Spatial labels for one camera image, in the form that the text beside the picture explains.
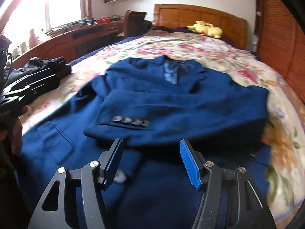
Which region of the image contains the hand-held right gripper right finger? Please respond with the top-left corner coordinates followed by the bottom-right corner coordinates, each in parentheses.
top-left (179, 139), bottom-right (277, 229)

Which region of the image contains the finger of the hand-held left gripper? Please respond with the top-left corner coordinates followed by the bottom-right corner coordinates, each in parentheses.
top-left (5, 68), bottom-right (54, 89)
top-left (0, 75), bottom-right (61, 106)

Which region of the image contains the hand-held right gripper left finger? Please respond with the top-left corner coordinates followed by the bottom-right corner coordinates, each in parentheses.
top-left (27, 138), bottom-right (124, 229)

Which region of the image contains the blue suit jacket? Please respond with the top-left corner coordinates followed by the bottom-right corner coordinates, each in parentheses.
top-left (14, 55), bottom-right (273, 229)

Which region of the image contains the person's left hand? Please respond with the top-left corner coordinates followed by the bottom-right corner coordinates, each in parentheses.
top-left (11, 105), bottom-right (30, 155)

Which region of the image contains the black cloth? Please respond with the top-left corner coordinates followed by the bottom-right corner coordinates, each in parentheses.
top-left (5, 57), bottom-right (72, 86)

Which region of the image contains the pink bottle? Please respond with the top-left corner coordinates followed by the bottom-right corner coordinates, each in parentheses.
top-left (29, 29), bottom-right (39, 48)

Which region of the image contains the long wooden desk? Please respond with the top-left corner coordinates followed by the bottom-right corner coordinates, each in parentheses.
top-left (11, 20), bottom-right (125, 68)

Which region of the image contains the large window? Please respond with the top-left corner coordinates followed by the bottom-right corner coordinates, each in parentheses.
top-left (0, 0), bottom-right (83, 50)

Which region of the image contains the black device on stand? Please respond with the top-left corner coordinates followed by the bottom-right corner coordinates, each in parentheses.
top-left (80, 17), bottom-right (98, 27)

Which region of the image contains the wooden chair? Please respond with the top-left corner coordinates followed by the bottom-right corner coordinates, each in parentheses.
top-left (118, 10), bottom-right (146, 37)

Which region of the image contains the floral blanket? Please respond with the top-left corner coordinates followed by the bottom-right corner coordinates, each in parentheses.
top-left (20, 30), bottom-right (305, 220)

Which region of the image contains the yellow plush toy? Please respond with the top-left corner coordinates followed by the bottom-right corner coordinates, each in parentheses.
top-left (186, 21), bottom-right (223, 39)

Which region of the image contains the wooden bed headboard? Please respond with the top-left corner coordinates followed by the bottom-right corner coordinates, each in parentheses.
top-left (152, 4), bottom-right (248, 49)

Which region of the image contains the wooden louvred wardrobe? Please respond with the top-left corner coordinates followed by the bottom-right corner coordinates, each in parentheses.
top-left (254, 0), bottom-right (305, 105)

